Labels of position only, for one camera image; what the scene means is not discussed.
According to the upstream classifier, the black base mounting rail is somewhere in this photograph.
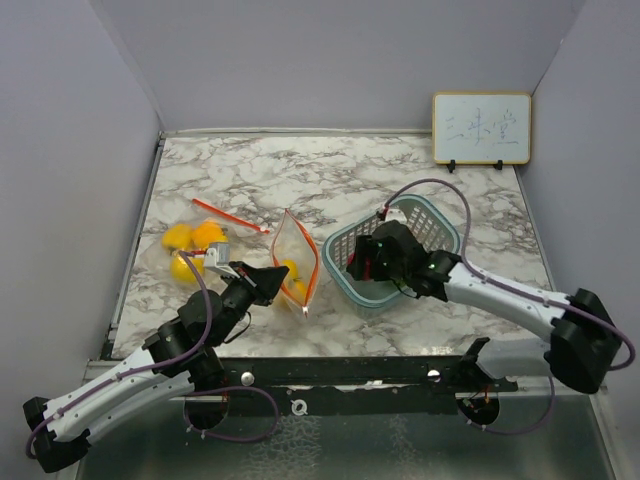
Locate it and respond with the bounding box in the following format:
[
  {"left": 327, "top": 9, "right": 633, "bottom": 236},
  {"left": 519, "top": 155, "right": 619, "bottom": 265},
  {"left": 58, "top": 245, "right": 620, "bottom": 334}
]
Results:
[{"left": 99, "top": 319, "right": 526, "bottom": 436}]

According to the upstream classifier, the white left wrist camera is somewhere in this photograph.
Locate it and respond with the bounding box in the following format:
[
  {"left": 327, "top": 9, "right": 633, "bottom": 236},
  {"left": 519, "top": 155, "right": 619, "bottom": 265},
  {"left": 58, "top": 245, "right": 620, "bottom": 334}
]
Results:
[{"left": 203, "top": 242, "right": 237, "bottom": 277}]

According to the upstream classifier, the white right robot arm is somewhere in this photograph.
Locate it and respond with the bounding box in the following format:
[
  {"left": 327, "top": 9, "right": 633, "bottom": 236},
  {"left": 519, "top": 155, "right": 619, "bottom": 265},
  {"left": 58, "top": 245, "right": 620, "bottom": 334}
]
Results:
[{"left": 346, "top": 220, "right": 623, "bottom": 394}]

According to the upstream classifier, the small framed whiteboard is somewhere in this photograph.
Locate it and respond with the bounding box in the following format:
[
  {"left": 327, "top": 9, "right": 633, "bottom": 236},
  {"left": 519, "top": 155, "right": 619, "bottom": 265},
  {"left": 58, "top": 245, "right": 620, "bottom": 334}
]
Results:
[{"left": 432, "top": 92, "right": 532, "bottom": 170}]

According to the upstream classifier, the yellow toy bell pepper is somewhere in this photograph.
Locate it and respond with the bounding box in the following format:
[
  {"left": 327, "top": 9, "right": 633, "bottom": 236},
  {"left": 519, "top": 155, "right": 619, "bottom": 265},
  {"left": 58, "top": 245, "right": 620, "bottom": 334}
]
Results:
[{"left": 161, "top": 223, "right": 193, "bottom": 252}]

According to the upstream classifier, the clear orange-zip bag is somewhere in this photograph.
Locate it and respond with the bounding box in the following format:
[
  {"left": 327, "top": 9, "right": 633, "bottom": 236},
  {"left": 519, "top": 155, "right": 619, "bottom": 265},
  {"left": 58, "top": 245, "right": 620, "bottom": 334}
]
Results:
[
  {"left": 270, "top": 209, "right": 320, "bottom": 319},
  {"left": 134, "top": 199, "right": 271, "bottom": 299}
]

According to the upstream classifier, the orange-yellow toy bell pepper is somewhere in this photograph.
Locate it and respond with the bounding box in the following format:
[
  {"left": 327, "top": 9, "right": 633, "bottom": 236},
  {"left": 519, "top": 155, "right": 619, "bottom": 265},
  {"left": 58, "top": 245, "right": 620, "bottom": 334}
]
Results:
[{"left": 281, "top": 259, "right": 308, "bottom": 311}]

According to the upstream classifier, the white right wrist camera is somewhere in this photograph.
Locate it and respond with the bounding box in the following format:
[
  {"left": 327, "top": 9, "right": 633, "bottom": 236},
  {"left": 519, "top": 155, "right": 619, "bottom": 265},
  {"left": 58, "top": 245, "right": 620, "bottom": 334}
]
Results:
[{"left": 376, "top": 205, "right": 407, "bottom": 224}]

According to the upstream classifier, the pale green plastic basket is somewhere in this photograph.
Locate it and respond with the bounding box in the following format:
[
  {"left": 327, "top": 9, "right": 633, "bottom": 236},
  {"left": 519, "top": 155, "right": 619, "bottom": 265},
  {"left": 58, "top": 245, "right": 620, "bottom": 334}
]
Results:
[{"left": 322, "top": 194, "right": 461, "bottom": 317}]

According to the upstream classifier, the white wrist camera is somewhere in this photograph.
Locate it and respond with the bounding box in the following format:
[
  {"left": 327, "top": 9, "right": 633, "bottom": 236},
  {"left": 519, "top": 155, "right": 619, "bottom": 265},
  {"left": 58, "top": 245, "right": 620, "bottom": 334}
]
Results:
[
  {"left": 376, "top": 205, "right": 407, "bottom": 224},
  {"left": 203, "top": 242, "right": 237, "bottom": 277}
]

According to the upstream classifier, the yellow toy lemon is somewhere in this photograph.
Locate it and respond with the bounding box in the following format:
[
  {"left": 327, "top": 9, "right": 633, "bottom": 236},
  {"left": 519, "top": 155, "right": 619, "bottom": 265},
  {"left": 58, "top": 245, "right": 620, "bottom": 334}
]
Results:
[{"left": 192, "top": 220, "right": 228, "bottom": 250}]

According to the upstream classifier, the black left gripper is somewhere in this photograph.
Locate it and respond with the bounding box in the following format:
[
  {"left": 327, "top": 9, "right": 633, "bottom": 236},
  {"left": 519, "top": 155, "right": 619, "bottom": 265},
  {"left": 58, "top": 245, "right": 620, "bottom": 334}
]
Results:
[{"left": 212, "top": 261, "right": 289, "bottom": 347}]

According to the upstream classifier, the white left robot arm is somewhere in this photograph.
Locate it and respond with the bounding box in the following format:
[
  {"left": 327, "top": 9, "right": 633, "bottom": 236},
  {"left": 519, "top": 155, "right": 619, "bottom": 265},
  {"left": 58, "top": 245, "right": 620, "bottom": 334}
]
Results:
[{"left": 23, "top": 261, "right": 289, "bottom": 473}]

